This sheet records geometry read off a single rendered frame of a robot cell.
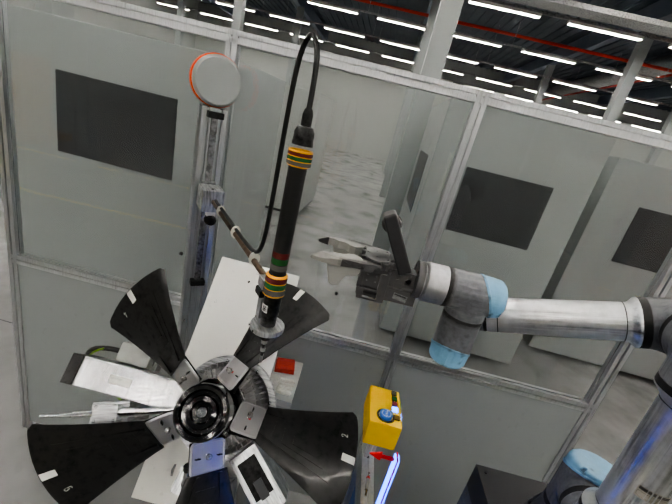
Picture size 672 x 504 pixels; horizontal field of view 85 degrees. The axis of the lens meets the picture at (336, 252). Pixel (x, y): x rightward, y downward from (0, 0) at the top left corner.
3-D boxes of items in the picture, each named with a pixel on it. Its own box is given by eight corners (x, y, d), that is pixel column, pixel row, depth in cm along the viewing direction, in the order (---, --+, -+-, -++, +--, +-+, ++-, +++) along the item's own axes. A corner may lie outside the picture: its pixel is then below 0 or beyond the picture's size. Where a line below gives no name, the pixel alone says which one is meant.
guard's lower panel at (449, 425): (28, 414, 194) (16, 259, 164) (506, 543, 189) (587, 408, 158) (23, 418, 192) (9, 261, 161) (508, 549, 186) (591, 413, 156)
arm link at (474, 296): (498, 331, 67) (516, 290, 64) (439, 316, 67) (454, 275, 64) (486, 310, 74) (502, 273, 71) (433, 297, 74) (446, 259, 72)
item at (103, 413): (95, 422, 90) (98, 404, 91) (121, 421, 90) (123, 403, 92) (89, 423, 87) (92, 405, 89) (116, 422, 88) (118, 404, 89)
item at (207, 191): (194, 204, 125) (197, 179, 122) (215, 205, 129) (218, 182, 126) (200, 213, 117) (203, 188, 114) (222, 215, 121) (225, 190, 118)
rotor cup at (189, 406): (175, 433, 87) (153, 441, 75) (197, 371, 92) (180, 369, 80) (233, 448, 87) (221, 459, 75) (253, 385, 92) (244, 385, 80)
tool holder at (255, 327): (242, 315, 78) (249, 274, 75) (273, 313, 82) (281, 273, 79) (255, 340, 71) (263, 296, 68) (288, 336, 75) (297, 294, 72)
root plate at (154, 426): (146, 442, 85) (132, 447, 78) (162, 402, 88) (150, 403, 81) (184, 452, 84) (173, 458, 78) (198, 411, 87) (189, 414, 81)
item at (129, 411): (190, 414, 91) (41, 420, 89) (191, 404, 92) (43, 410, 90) (187, 414, 89) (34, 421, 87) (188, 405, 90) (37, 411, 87)
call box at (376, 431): (362, 408, 126) (370, 383, 123) (390, 415, 126) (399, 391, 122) (360, 446, 111) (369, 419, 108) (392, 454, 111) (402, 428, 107)
